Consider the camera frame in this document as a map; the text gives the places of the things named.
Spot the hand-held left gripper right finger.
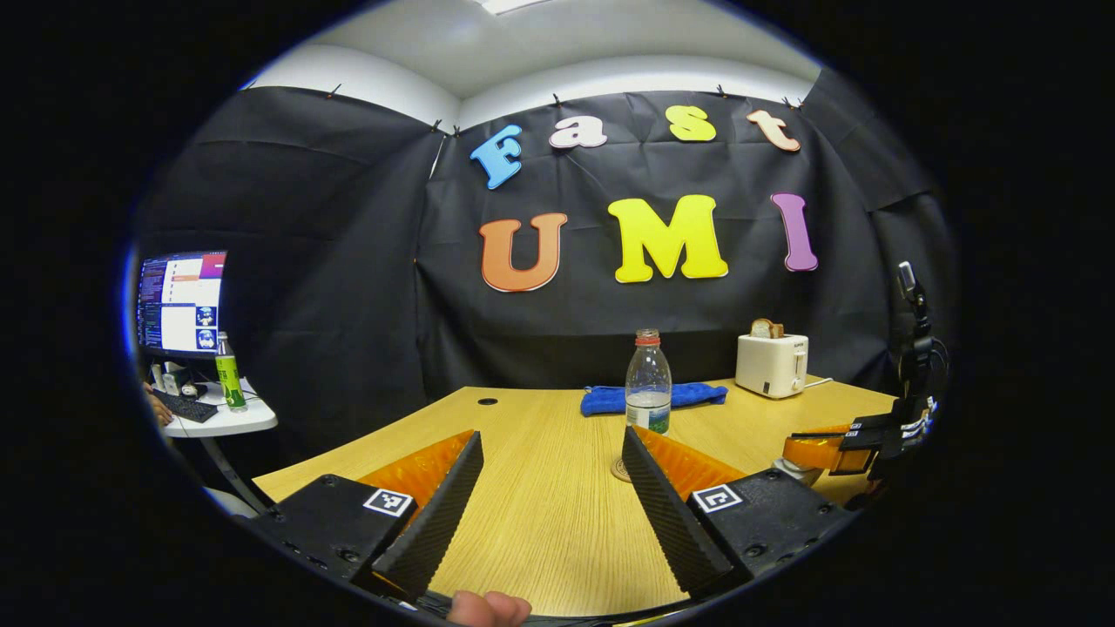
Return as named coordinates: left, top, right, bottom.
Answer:
left=621, top=425, right=859, bottom=600

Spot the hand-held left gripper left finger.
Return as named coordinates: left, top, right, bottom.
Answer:
left=248, top=429, right=485, bottom=602

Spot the clear plastic water bottle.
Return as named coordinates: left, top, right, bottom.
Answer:
left=625, top=328, right=673, bottom=436

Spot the green drink bottle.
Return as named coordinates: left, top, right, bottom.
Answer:
left=215, top=331, right=247, bottom=412

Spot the white toaster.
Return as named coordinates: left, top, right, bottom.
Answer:
left=735, top=334, right=809, bottom=400

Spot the blue towel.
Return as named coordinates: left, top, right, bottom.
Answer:
left=580, top=381, right=729, bottom=417

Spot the white side desk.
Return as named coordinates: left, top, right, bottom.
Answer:
left=161, top=379, right=280, bottom=515

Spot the black backdrop cloth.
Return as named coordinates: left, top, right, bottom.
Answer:
left=131, top=65, right=959, bottom=489

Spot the black keyboard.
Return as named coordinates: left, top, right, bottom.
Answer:
left=152, top=389, right=219, bottom=424

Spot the computer monitor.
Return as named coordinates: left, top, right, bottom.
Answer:
left=137, top=251, right=229, bottom=360

